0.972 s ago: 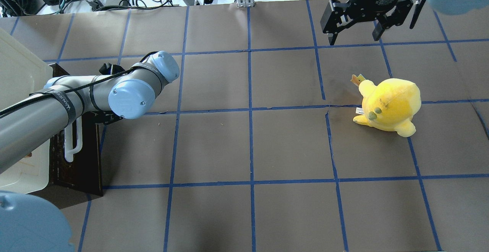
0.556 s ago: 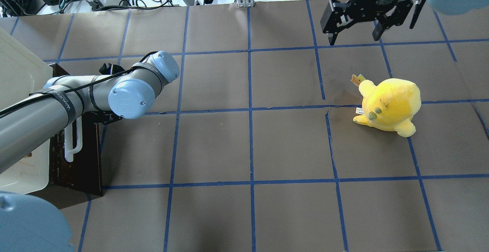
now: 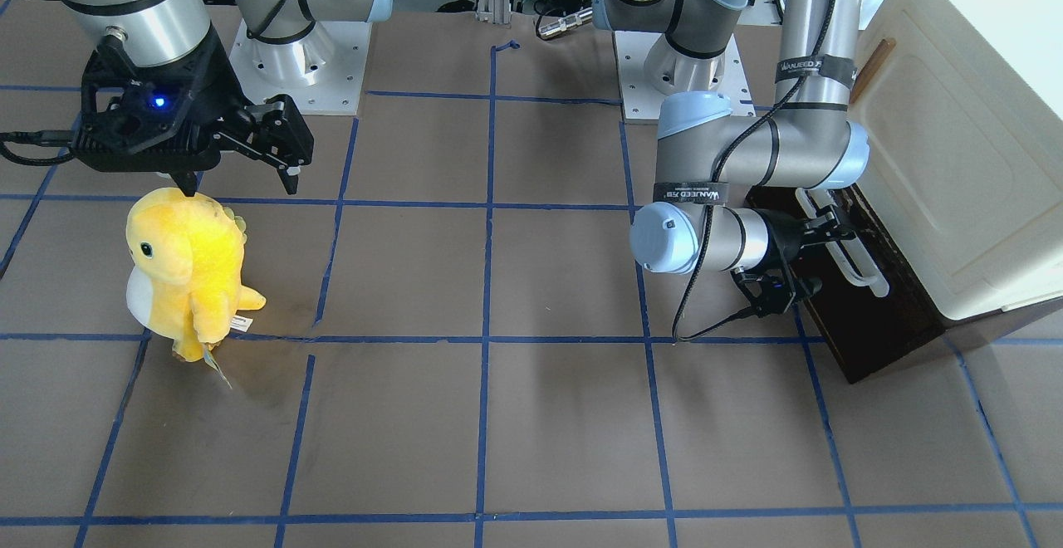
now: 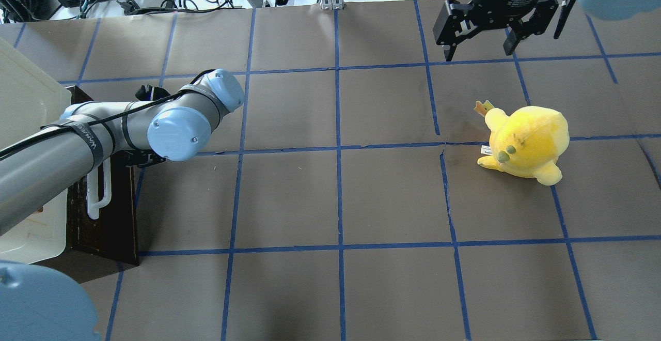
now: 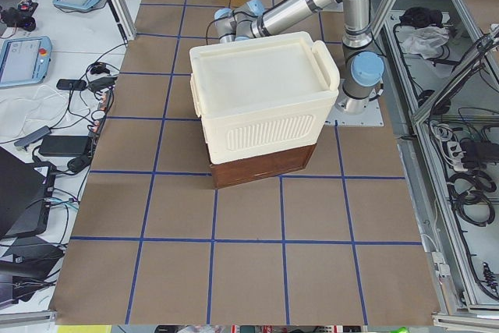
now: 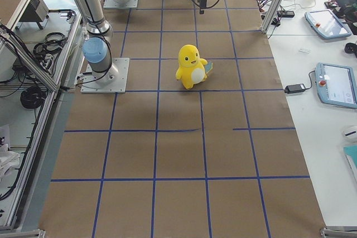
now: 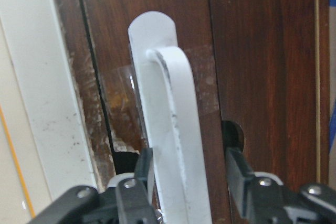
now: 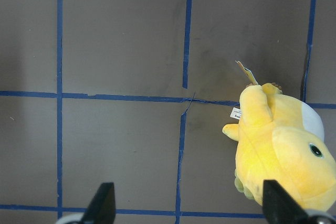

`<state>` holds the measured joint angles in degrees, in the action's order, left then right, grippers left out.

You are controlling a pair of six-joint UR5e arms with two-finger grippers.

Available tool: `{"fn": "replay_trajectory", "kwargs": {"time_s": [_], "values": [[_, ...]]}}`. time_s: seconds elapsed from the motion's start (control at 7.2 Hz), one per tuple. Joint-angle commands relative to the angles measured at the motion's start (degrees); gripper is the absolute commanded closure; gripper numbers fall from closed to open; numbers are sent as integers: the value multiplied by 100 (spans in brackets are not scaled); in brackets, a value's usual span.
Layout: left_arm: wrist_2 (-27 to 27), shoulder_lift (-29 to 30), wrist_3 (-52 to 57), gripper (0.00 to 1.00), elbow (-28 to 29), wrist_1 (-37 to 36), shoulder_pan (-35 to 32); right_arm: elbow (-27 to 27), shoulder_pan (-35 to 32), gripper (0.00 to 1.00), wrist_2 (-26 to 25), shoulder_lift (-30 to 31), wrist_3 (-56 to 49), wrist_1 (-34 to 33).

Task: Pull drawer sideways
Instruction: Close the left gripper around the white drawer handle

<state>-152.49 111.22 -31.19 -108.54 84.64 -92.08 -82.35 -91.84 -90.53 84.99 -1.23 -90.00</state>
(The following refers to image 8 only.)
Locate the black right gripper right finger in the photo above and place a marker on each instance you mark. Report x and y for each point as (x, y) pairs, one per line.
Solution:
(279, 207)

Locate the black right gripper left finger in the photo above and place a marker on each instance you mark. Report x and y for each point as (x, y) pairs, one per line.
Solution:
(101, 209)

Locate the yellow plush dinosaur toy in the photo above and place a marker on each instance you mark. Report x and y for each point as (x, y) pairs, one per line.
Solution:
(281, 138)

